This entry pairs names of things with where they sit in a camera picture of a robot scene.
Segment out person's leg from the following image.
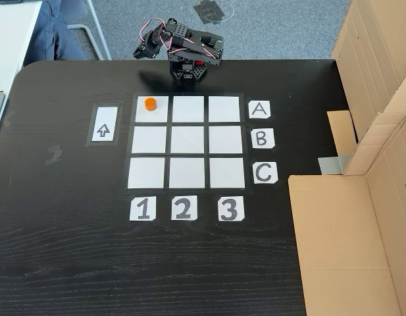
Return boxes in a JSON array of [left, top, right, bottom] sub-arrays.
[[22, 0, 89, 67]]

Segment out white metal chair frame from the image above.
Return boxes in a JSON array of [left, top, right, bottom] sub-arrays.
[[66, 0, 113, 62]]

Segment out white table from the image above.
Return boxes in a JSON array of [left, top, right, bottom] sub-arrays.
[[0, 0, 43, 97]]

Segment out brown cardboard panel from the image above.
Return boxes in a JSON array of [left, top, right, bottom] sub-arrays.
[[288, 111, 406, 316], [326, 0, 406, 159]]

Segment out paper sheet letter C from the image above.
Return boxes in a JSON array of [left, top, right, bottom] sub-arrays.
[[252, 161, 278, 185]]

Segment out paper sheet letter A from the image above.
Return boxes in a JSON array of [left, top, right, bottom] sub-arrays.
[[248, 101, 272, 120]]

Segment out paper sheet number 1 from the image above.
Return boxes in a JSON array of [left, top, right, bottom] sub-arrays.
[[129, 196, 157, 223]]

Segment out paper sheet number 3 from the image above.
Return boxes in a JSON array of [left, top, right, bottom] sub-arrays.
[[217, 196, 246, 223]]

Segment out red white servo cable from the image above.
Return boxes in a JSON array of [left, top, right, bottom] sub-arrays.
[[138, 18, 220, 61]]

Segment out white arrow paper sheet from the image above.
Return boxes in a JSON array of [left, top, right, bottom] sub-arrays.
[[89, 105, 119, 144]]

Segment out paper sheet letter B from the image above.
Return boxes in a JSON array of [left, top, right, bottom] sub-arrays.
[[251, 128, 276, 149]]

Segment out clear tape scraps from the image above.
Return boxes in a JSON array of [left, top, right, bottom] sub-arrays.
[[43, 144, 64, 166]]

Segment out white nine-square grid sheet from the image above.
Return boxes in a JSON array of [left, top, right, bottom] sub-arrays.
[[124, 93, 247, 192]]

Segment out paper sheet number 2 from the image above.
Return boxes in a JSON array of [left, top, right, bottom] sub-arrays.
[[170, 195, 198, 221]]

